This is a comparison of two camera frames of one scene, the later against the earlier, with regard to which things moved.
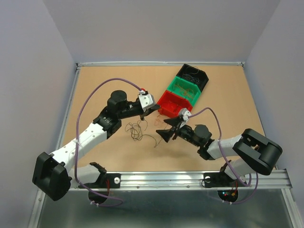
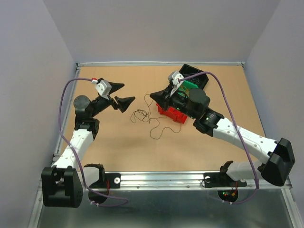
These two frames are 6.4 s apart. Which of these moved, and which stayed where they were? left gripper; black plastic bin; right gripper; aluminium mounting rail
Moved: right gripper; left gripper
Stayed: black plastic bin; aluminium mounting rail
